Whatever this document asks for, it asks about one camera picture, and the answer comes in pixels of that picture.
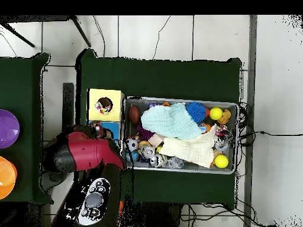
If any yellow ball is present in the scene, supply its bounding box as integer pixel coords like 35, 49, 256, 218
214, 154, 230, 169
209, 106, 224, 121

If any brown toy football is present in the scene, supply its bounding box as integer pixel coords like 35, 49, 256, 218
128, 105, 141, 125

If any shallow mesh bin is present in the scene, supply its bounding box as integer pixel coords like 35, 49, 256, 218
119, 96, 239, 175

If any dark green side tablecloth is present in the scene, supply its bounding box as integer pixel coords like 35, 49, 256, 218
0, 52, 54, 205

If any blue spiky ball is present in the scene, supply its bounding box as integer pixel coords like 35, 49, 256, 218
185, 101, 207, 124

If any orange plastic bowl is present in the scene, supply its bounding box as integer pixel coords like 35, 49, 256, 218
0, 155, 18, 200

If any crushed silver can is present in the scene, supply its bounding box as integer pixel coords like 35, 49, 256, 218
149, 153, 167, 168

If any black upright panel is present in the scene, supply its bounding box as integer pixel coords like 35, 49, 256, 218
62, 82, 75, 127

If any crushed can with printed label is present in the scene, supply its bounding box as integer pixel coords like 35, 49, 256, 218
137, 140, 157, 158

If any colourful patterned cloth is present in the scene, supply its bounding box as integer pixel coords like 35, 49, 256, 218
94, 98, 112, 115

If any small soccer ball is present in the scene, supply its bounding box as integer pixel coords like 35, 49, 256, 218
124, 138, 139, 153

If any purple plastic bowl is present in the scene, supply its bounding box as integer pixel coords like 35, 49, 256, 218
0, 109, 20, 149

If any black tripod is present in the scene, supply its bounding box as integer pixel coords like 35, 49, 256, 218
0, 15, 92, 48

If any small blue globe ball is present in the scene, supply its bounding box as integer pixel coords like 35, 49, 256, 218
125, 150, 140, 163

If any light blue muslin cloth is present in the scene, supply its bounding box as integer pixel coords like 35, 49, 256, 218
140, 102, 204, 141

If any cream muslin cloth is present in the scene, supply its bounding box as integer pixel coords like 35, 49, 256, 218
159, 124, 217, 169

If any black power cable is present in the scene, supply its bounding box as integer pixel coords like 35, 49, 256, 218
237, 130, 303, 146

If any wooden box with three holes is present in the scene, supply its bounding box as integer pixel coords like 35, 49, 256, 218
86, 88, 125, 147

